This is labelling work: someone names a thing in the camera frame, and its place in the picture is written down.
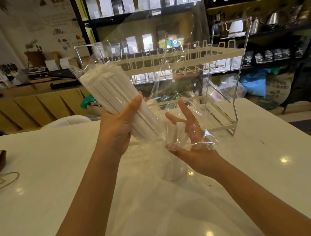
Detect blue plastic bag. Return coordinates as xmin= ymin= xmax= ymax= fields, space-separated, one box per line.
xmin=240 ymin=69 xmax=271 ymax=97

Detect row of white packets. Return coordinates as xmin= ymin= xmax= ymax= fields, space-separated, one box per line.
xmin=85 ymin=0 xmax=198 ymax=19

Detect cream wire dish rack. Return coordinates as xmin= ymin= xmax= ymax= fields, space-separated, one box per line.
xmin=74 ymin=17 xmax=253 ymax=137

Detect bundle of white straws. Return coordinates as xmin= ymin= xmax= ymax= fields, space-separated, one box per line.
xmin=79 ymin=62 xmax=166 ymax=144

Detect white chair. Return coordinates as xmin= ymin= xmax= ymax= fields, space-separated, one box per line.
xmin=40 ymin=115 xmax=92 ymax=130

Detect black shelf unit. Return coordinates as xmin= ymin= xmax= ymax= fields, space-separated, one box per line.
xmin=70 ymin=0 xmax=311 ymax=115

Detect person's right hand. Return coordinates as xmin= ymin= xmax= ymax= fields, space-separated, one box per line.
xmin=165 ymin=98 xmax=224 ymax=176

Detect green plastic bag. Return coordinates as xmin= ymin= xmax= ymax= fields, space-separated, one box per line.
xmin=80 ymin=94 xmax=98 ymax=109

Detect person's right forearm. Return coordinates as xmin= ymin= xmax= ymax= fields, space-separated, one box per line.
xmin=194 ymin=157 xmax=311 ymax=236

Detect brown pouch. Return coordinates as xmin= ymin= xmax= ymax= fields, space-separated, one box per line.
xmin=0 ymin=150 xmax=7 ymax=172

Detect burlap coffee sack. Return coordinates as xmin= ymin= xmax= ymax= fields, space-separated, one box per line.
xmin=245 ymin=72 xmax=295 ymax=110

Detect person's left hand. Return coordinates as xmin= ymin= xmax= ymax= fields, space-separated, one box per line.
xmin=97 ymin=94 xmax=144 ymax=156

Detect white wall poster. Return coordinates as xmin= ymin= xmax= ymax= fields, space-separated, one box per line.
xmin=0 ymin=0 xmax=84 ymax=57

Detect white plastic bag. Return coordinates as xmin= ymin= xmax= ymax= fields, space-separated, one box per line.
xmin=208 ymin=74 xmax=247 ymax=102

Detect thin cable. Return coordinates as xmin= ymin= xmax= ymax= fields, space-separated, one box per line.
xmin=0 ymin=172 xmax=20 ymax=190

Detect white gooseneck kettle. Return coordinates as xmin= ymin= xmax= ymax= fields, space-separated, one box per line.
xmin=224 ymin=20 xmax=246 ymax=37

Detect steel kettle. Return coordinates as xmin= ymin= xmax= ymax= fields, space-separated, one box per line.
xmin=261 ymin=11 xmax=280 ymax=31

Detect wooden counter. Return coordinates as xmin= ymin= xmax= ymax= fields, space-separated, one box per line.
xmin=0 ymin=77 xmax=94 ymax=135

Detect black printer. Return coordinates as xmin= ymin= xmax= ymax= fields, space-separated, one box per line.
xmin=48 ymin=69 xmax=82 ymax=90

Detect clear plastic bag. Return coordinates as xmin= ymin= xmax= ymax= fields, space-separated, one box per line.
xmin=69 ymin=2 xmax=243 ymax=236

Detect steel pitcher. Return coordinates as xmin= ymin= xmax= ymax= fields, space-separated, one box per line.
xmin=250 ymin=17 xmax=260 ymax=34

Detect row of black coffee bags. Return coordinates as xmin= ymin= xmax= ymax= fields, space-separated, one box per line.
xmin=243 ymin=44 xmax=307 ymax=66

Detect brown cardboard box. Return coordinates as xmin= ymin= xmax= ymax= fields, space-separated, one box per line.
xmin=24 ymin=51 xmax=47 ymax=69

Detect person's left forearm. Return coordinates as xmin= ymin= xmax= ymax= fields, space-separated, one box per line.
xmin=56 ymin=145 xmax=123 ymax=236

